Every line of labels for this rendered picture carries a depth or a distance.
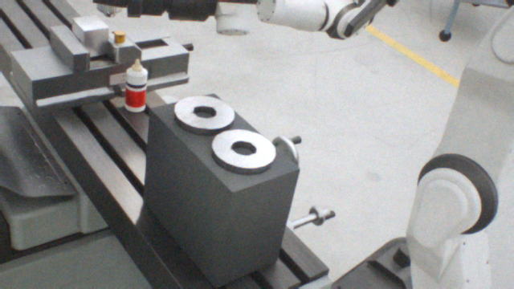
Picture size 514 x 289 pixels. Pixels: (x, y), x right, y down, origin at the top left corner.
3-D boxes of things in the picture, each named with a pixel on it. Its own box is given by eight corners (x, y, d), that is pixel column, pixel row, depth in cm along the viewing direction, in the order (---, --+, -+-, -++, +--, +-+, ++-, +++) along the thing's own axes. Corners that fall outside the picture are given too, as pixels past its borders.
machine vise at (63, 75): (158, 52, 149) (162, 9, 143) (191, 83, 140) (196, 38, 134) (9, 78, 130) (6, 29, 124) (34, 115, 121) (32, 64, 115)
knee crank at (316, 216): (325, 209, 183) (330, 194, 179) (339, 222, 179) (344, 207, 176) (265, 234, 171) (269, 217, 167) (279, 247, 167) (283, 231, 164)
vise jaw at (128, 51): (116, 34, 138) (116, 18, 135) (141, 60, 130) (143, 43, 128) (89, 38, 135) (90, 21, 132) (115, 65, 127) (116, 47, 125)
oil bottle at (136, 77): (139, 100, 131) (142, 53, 125) (148, 110, 128) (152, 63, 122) (121, 103, 129) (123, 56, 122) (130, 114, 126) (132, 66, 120)
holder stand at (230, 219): (201, 181, 113) (215, 84, 101) (278, 261, 100) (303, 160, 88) (141, 201, 106) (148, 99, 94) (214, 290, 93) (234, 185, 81)
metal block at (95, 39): (95, 41, 132) (96, 14, 129) (108, 54, 128) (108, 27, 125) (72, 44, 129) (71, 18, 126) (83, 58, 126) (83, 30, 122)
